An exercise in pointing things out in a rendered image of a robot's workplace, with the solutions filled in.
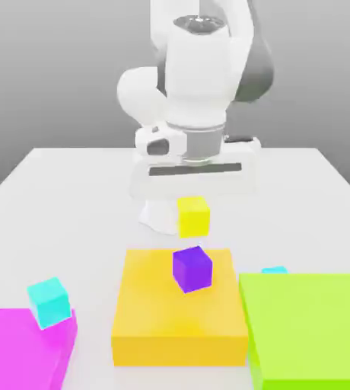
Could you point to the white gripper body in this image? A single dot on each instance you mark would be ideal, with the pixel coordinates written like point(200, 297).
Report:
point(193, 182)

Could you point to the small yellow cube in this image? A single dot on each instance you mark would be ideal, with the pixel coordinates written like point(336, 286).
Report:
point(193, 218)

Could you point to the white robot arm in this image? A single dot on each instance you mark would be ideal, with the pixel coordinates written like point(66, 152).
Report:
point(199, 76)

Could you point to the small purple cube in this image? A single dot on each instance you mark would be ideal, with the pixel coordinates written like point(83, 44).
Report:
point(191, 271)

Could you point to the small cyan cube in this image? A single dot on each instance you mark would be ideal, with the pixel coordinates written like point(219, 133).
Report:
point(50, 303)
point(274, 270)

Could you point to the large orange box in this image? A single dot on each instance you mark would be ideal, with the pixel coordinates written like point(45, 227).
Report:
point(162, 310)

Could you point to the large green box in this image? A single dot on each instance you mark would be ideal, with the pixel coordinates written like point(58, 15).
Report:
point(309, 329)

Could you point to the large magenta box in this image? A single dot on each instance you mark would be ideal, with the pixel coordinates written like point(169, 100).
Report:
point(13, 350)

